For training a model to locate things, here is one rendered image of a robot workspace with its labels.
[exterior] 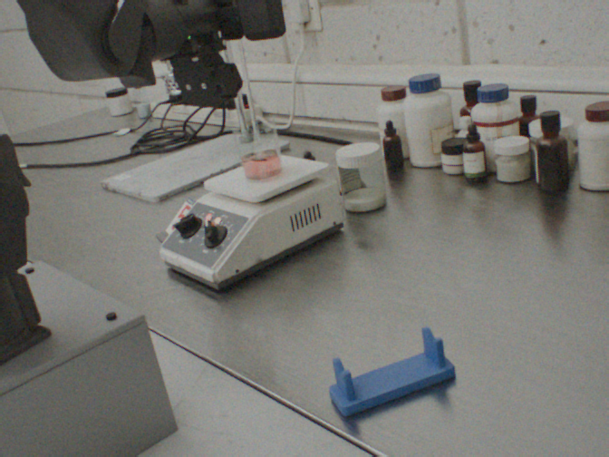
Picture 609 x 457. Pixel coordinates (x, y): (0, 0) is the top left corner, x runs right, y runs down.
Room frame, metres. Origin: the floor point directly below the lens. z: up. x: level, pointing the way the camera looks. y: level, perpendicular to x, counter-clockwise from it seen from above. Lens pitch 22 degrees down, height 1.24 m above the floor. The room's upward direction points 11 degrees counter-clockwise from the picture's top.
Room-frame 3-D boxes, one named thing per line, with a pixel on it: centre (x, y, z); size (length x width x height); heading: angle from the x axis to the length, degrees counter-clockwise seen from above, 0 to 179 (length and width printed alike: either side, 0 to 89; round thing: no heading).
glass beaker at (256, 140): (0.84, 0.04, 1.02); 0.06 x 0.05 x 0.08; 104
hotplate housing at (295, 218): (0.83, 0.06, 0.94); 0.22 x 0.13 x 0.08; 126
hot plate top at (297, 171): (0.85, 0.04, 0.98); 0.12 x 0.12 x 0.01; 36
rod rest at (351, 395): (0.49, -0.05, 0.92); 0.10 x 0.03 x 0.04; 105
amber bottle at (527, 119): (0.98, -0.34, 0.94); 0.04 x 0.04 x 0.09
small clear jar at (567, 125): (0.91, -0.35, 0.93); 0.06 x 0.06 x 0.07
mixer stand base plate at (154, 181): (1.26, 0.17, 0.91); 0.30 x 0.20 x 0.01; 128
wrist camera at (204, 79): (0.75, 0.07, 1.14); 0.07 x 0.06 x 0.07; 58
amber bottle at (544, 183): (0.85, -0.32, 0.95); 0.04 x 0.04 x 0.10
